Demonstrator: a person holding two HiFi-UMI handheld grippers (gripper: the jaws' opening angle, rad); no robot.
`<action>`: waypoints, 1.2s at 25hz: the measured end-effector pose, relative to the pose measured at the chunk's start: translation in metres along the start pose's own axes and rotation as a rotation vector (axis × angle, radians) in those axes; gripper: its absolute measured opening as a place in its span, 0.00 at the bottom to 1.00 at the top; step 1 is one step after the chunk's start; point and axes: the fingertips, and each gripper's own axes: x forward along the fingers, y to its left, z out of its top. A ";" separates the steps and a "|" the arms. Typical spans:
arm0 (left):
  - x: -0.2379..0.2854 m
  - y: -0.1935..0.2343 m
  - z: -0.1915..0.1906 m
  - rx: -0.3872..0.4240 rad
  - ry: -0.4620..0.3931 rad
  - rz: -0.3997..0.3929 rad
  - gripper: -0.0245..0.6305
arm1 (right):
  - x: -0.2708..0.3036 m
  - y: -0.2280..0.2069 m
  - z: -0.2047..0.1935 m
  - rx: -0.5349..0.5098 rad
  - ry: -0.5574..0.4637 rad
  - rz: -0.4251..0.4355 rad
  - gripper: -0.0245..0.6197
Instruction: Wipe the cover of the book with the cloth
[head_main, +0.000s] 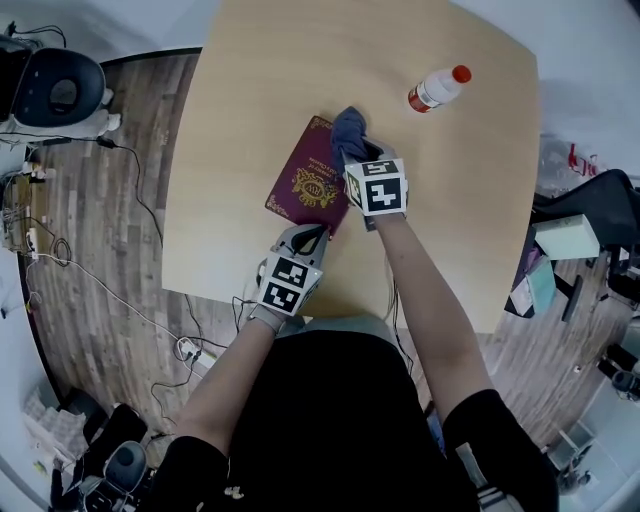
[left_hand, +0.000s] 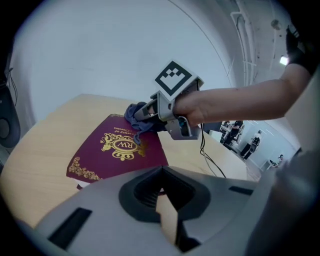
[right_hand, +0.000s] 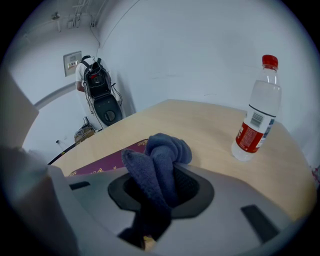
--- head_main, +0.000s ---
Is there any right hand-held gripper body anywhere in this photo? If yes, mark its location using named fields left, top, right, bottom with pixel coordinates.
left=342, top=149, right=412, bottom=218

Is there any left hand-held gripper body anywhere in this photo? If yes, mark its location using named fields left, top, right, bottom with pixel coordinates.
left=257, top=246, right=324, bottom=318

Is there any dark blue cloth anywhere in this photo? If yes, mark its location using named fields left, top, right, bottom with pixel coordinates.
left=330, top=105, right=370, bottom=166

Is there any dark red book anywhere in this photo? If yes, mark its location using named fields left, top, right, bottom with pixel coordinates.
left=264, top=114, right=351, bottom=239

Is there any person's left forearm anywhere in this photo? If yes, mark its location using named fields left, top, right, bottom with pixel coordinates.
left=174, top=319, right=277, bottom=456

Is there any person's right forearm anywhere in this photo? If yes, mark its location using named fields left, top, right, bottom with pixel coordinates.
left=374, top=219, right=496, bottom=416

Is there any person's right hand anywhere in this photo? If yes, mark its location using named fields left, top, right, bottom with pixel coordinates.
left=363, top=211, right=409, bottom=233

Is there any person's left hand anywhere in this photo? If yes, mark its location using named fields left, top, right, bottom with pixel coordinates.
left=248, top=301, right=292, bottom=335

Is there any white bottle with red cap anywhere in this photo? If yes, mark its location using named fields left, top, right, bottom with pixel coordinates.
left=407, top=64, right=473, bottom=114

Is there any white power strip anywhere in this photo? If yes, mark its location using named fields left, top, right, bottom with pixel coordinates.
left=177, top=337, right=219, bottom=369

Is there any person's black top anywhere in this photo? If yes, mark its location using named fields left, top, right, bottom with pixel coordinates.
left=149, top=329, right=561, bottom=512

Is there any pale pink box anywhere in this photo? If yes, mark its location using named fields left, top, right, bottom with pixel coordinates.
left=509, top=282, right=536, bottom=317

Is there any clear plastic water jug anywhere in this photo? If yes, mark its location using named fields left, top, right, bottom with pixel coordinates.
left=539, top=134, right=606, bottom=191

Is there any pale green box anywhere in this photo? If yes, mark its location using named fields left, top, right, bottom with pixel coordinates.
left=532, top=213, right=600, bottom=261

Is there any black mesh office chair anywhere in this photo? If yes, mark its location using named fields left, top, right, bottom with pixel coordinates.
left=504, top=168, right=640, bottom=321

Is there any black oval device white rim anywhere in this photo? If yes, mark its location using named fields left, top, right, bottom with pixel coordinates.
left=9, top=47, right=109, bottom=131

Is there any white patterned cloth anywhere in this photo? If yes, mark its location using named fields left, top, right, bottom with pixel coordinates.
left=22, top=384, right=86, bottom=466

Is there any black cable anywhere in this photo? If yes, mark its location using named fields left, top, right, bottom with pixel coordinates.
left=97, top=134, right=164, bottom=247

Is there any white cable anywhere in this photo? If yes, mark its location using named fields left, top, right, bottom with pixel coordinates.
left=24, top=249, right=187, bottom=347

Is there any wooden crate with cables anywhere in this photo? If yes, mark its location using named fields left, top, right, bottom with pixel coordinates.
left=0, top=174, right=37, bottom=257

